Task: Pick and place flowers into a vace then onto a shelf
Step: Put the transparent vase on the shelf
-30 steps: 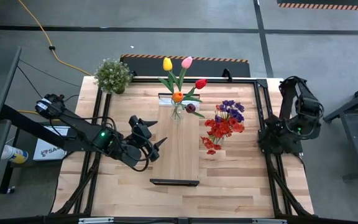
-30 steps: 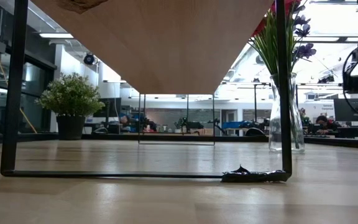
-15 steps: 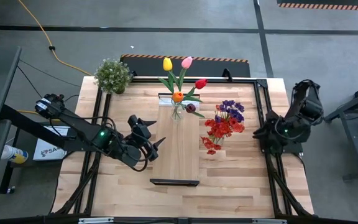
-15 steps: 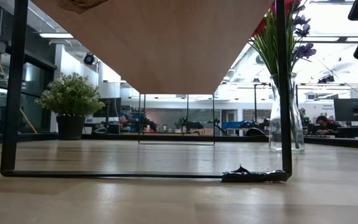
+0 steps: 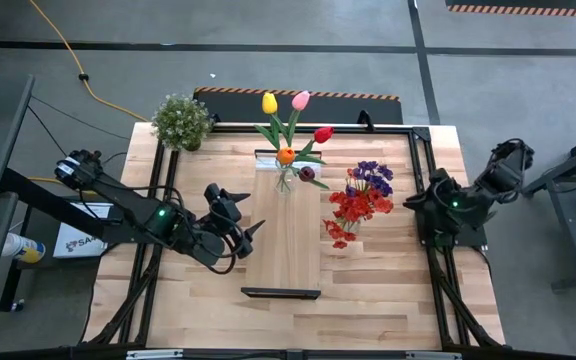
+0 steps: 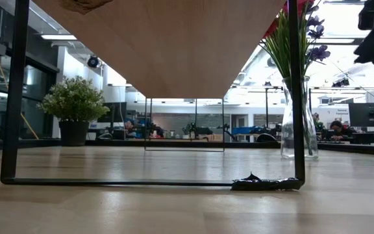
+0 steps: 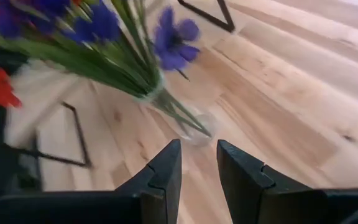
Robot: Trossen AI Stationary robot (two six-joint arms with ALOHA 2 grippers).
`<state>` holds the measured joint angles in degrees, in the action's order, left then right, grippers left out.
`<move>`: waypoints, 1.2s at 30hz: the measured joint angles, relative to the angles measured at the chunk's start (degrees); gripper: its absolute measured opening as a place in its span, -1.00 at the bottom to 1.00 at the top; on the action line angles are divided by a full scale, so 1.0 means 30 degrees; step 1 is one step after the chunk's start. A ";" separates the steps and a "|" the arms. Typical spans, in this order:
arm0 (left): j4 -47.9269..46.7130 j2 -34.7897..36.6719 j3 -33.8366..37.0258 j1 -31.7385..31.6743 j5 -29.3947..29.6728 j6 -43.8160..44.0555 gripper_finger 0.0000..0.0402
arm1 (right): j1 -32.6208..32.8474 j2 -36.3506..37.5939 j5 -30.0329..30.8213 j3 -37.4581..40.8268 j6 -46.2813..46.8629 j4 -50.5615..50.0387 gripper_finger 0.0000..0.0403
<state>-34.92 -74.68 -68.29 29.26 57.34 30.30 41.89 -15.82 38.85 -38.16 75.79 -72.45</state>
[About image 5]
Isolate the silver metal bracket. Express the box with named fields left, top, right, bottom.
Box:
left=405, top=351, right=463, bottom=360
left=126, top=349, right=184, bottom=360

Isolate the orange artificial tulip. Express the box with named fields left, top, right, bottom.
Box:
left=275, top=146, right=297, bottom=194

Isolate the black clamp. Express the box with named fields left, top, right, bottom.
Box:
left=356, top=109, right=376, bottom=133

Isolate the clear glass vase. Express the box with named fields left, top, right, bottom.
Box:
left=273, top=158, right=297, bottom=196
left=342, top=215, right=365, bottom=240

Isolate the black floor cable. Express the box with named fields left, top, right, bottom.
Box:
left=27, top=94, right=132, bottom=141

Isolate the white printed box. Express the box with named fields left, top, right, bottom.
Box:
left=52, top=202, right=113, bottom=260

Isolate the purple flower bunch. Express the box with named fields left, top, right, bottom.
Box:
left=344, top=159, right=395, bottom=199

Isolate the red artificial tulip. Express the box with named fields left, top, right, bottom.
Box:
left=287, top=125, right=336, bottom=191

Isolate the pink artificial tulip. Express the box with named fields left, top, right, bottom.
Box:
left=281, top=89, right=312, bottom=191

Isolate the black aluminium table frame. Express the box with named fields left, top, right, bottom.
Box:
left=82, top=122, right=507, bottom=360

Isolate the potted plant with white flowers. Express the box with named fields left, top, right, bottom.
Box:
left=150, top=93, right=215, bottom=153

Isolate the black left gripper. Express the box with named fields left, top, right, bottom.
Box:
left=202, top=182, right=267, bottom=260

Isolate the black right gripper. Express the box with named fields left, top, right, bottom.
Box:
left=401, top=167, right=452, bottom=234

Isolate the yellow artificial tulip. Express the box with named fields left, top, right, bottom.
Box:
left=253, top=91, right=294, bottom=191

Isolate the yellow cable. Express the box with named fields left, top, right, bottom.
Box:
left=27, top=176, right=97, bottom=197
left=27, top=0, right=149, bottom=123

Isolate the large red flower bunch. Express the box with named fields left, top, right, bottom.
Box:
left=327, top=187, right=395, bottom=225

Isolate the maroon artificial tulip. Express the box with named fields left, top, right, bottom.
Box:
left=287, top=165, right=331, bottom=191

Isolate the small red flower bunch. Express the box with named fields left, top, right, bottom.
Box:
left=321, top=217, right=362, bottom=250

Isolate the white and yellow spray can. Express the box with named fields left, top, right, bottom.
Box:
left=1, top=232, right=47, bottom=265

